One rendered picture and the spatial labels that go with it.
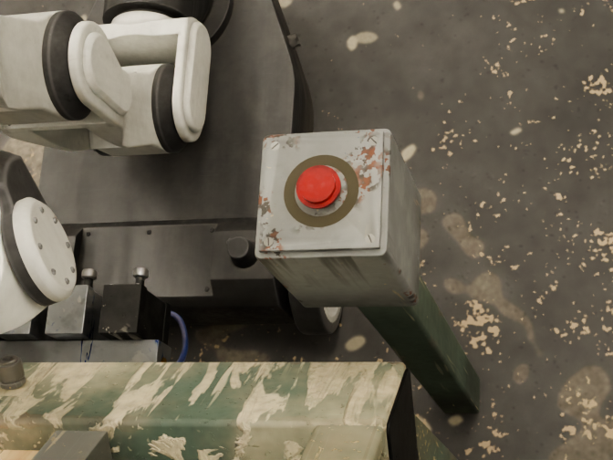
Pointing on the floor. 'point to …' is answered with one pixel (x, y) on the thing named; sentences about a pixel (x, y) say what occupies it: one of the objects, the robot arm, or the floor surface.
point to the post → (430, 351)
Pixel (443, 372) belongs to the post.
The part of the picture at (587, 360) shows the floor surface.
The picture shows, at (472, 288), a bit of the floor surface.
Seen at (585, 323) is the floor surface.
